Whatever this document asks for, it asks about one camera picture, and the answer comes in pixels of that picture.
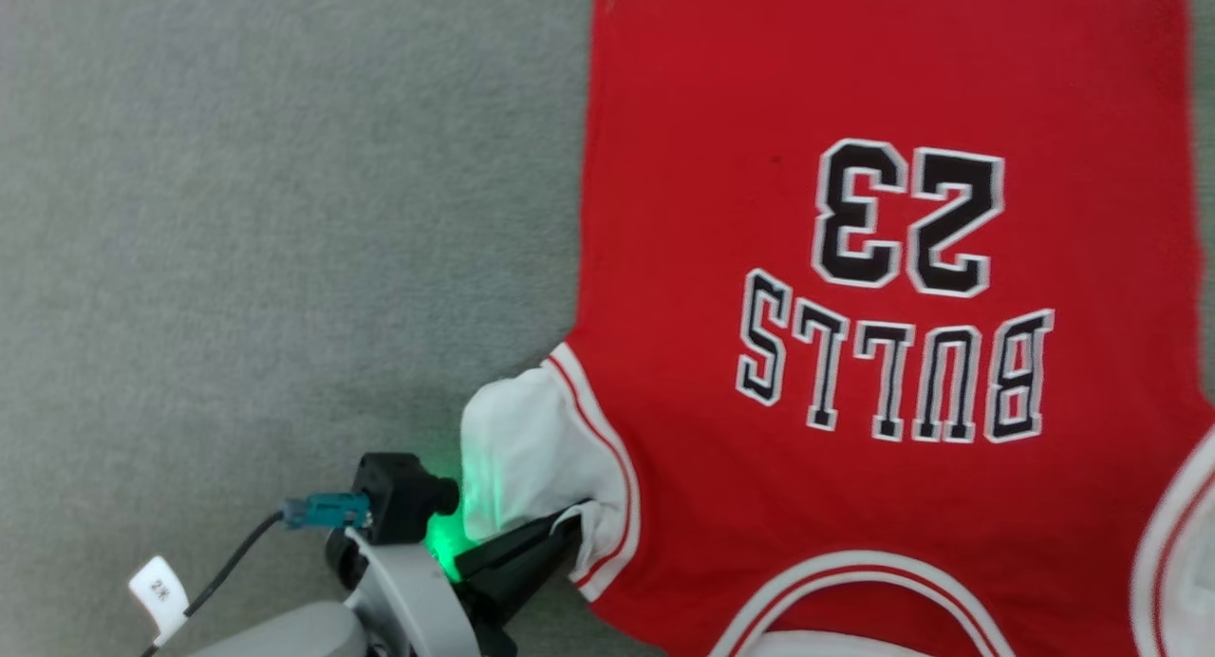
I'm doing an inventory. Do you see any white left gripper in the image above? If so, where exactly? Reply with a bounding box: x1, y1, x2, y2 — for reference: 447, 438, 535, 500
344, 510, 586, 657

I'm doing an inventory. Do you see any red white basketball jersey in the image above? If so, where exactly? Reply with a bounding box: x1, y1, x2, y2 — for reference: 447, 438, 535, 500
459, 0, 1215, 657

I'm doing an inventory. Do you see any grey fabric sofa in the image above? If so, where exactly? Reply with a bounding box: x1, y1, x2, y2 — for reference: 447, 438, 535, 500
0, 0, 1215, 657

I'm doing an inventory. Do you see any black cable with teal plug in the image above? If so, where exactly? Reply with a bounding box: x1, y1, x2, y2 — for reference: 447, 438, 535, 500
140, 492, 373, 657

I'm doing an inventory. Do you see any white cable label tag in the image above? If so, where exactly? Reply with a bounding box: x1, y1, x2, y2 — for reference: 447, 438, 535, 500
127, 554, 192, 641

